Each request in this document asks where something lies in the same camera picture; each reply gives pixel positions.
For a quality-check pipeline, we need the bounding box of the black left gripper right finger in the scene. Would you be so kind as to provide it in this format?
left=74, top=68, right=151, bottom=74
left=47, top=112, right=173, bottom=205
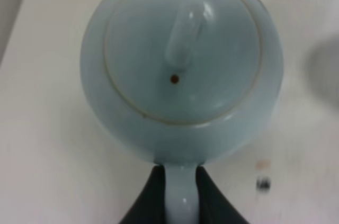
left=196, top=166, right=248, bottom=224

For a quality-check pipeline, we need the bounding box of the light blue porcelain teapot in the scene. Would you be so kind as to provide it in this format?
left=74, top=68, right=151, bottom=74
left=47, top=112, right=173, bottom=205
left=80, top=0, right=283, bottom=223

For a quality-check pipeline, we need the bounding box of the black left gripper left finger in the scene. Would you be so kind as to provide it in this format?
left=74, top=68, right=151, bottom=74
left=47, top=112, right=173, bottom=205
left=120, top=166, right=166, bottom=224

